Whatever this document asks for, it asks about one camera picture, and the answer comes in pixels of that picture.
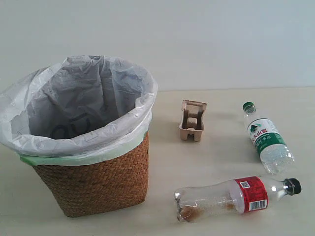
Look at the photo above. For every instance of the green label water bottle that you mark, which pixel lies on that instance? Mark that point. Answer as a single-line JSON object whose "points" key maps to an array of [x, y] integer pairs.
{"points": [[267, 140]]}

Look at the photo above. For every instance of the woven wicker waste basket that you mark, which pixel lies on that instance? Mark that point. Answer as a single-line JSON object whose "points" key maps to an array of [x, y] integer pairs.
{"points": [[102, 187]]}

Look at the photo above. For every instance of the white plastic bin liner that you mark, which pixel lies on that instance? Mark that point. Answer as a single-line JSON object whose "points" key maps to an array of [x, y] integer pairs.
{"points": [[82, 111]]}

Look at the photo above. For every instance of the red label cola bottle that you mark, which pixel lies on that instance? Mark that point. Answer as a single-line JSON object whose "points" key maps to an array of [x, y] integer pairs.
{"points": [[241, 195]]}

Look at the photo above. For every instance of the brown cardboard pulp tray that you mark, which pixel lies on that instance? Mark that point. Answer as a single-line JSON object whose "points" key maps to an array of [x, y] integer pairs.
{"points": [[191, 123]]}

